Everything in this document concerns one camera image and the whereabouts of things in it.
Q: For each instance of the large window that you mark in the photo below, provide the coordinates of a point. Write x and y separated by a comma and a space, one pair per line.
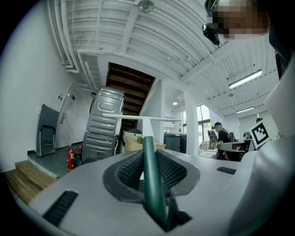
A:
202, 122

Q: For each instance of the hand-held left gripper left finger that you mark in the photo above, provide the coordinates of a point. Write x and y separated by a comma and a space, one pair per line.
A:
129, 171

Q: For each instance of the long ceiling tube light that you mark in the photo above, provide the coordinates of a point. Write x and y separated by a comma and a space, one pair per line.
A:
244, 110
245, 79

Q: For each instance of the black head-mounted camera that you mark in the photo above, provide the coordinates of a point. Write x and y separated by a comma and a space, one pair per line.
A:
210, 34

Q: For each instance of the wooden staircase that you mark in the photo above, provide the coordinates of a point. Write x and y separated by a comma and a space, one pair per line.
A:
131, 83

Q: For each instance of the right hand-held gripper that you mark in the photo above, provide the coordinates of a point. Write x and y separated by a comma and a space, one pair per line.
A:
260, 136

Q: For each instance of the round metal ceiling fixture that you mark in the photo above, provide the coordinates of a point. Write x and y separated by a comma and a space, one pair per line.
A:
145, 5

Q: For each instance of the person's head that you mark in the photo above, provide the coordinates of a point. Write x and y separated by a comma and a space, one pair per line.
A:
239, 18

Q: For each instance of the person's black t-shirt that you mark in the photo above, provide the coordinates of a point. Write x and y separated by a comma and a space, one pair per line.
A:
283, 34

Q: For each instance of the white door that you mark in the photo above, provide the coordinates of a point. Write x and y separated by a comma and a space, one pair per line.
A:
73, 124

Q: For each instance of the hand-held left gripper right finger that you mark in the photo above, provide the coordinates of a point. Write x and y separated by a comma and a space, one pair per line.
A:
172, 170

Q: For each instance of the white ceiling pipe bundle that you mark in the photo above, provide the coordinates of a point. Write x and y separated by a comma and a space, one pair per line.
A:
62, 34

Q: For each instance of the wooden pallet step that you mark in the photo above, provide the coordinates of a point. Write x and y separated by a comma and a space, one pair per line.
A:
27, 182

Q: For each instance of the red fire extinguisher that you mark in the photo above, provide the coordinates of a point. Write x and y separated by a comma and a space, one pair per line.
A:
70, 161

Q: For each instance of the large cardboard box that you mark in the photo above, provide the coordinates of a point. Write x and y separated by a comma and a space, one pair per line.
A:
132, 144

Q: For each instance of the black bin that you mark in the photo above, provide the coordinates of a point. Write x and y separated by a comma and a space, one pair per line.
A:
175, 143

